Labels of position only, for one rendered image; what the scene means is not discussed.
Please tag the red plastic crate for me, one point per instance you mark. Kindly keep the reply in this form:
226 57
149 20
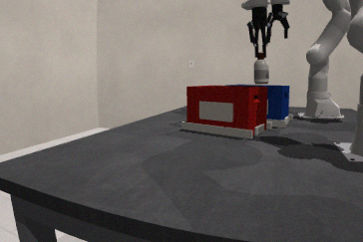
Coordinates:
229 106

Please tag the blue plastic crate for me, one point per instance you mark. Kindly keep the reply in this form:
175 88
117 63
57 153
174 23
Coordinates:
277 105

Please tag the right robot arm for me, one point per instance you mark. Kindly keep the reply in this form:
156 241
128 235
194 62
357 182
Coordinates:
319 105

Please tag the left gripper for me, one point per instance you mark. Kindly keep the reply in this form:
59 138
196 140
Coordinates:
259 21

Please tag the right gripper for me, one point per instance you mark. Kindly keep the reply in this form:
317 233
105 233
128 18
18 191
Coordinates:
275 9

